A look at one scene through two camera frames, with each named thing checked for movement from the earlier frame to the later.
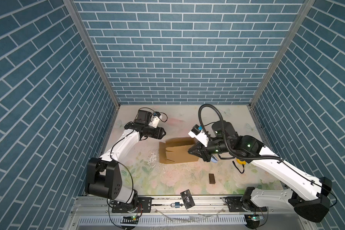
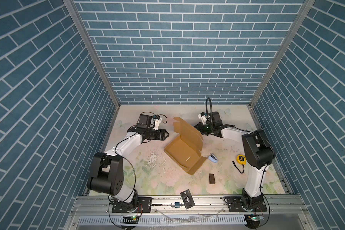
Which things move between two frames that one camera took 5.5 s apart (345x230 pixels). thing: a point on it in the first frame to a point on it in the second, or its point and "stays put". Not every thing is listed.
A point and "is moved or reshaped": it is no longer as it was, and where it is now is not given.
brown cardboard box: (176, 150) is moved or reshaped
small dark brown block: (212, 178) stays put
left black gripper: (158, 133) stays put
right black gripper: (200, 148) to (199, 127)
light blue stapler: (213, 160) stays put
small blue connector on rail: (176, 204) stays put
